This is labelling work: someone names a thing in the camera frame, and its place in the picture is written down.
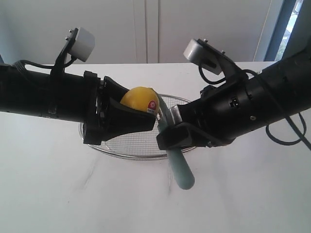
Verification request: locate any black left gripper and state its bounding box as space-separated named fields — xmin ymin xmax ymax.
xmin=83 ymin=71 xmax=156 ymax=145

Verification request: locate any teal handled peeler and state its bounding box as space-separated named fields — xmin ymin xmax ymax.
xmin=157 ymin=93 xmax=195 ymax=190

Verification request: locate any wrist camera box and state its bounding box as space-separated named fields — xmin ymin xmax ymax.
xmin=183 ymin=39 xmax=233 ymax=75
xmin=68 ymin=27 xmax=95 ymax=62

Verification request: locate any yellow lemon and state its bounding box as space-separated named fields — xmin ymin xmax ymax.
xmin=120 ymin=86 xmax=159 ymax=116

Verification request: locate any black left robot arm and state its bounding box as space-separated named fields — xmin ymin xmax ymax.
xmin=0 ymin=64 xmax=156 ymax=145

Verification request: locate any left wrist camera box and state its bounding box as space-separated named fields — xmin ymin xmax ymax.
xmin=68 ymin=27 xmax=95 ymax=62

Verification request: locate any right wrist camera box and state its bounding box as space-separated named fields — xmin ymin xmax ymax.
xmin=183 ymin=39 xmax=233 ymax=75

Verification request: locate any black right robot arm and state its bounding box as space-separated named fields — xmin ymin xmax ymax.
xmin=156 ymin=46 xmax=311 ymax=150

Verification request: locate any black camera cable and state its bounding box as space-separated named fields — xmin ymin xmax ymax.
xmin=11 ymin=54 xmax=76 ymax=78
xmin=197 ymin=63 xmax=311 ymax=151

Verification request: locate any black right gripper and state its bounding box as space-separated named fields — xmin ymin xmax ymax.
xmin=156 ymin=78 xmax=258 ymax=150

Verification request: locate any black left camera cable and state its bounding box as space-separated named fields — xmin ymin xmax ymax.
xmin=11 ymin=54 xmax=76 ymax=78

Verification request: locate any black right camera cable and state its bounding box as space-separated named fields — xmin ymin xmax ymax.
xmin=197 ymin=63 xmax=311 ymax=151

